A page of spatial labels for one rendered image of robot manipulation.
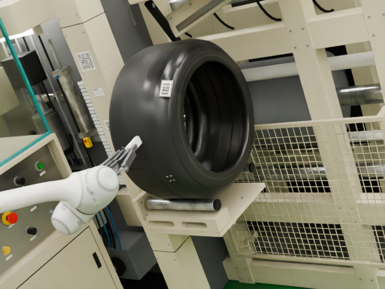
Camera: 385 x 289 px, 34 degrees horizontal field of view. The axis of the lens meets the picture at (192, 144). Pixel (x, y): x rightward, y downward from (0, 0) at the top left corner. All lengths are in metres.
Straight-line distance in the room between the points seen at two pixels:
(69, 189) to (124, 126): 0.50
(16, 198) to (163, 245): 1.09
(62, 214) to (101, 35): 0.84
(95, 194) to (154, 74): 0.58
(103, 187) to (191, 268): 1.15
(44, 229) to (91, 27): 0.84
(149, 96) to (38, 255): 0.82
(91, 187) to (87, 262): 1.01
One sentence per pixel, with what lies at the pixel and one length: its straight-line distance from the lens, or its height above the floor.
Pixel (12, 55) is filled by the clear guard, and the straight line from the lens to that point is 2.58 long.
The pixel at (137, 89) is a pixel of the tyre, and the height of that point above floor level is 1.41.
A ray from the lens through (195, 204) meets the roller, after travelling 2.39.
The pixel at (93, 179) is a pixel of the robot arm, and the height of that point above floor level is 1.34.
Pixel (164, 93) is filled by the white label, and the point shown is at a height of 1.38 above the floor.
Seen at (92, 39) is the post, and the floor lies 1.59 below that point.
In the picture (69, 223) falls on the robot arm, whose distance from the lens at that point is 1.91.
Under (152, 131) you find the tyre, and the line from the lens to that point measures 2.14.
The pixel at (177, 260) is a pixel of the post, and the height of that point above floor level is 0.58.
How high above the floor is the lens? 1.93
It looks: 20 degrees down
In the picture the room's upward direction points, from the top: 20 degrees counter-clockwise
